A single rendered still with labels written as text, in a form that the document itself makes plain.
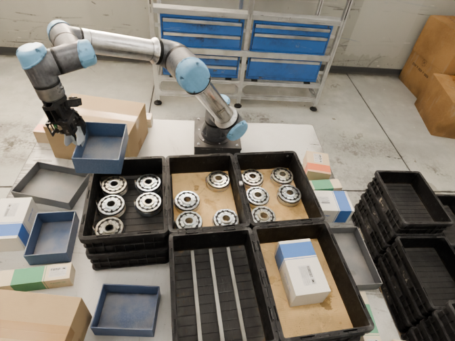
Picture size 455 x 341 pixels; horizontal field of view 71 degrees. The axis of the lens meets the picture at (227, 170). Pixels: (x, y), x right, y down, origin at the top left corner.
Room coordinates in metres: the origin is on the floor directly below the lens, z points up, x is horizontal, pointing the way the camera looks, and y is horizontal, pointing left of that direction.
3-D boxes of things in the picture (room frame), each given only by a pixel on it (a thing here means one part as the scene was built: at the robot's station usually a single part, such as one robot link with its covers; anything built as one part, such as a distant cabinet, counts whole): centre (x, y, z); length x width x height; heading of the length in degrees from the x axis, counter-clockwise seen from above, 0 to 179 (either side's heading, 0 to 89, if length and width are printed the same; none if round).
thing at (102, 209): (0.75, 0.44, 0.86); 0.10 x 0.10 x 0.01
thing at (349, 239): (0.74, -0.54, 0.73); 0.27 x 0.20 x 0.05; 10
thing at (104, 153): (0.83, 0.46, 1.10); 0.20 x 0.15 x 0.07; 10
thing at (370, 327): (0.53, -0.31, 0.92); 0.40 x 0.30 x 0.02; 14
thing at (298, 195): (0.94, -0.28, 0.86); 0.10 x 0.10 x 0.01
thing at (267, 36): (2.93, -0.41, 0.60); 0.72 x 0.03 x 0.56; 99
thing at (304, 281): (0.56, -0.30, 0.87); 0.20 x 0.12 x 0.09; 15
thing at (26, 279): (0.48, 0.64, 0.73); 0.24 x 0.06 x 0.06; 106
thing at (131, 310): (0.41, 0.28, 0.74); 0.20 x 0.15 x 0.07; 95
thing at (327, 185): (1.11, -0.46, 0.73); 0.24 x 0.06 x 0.06; 105
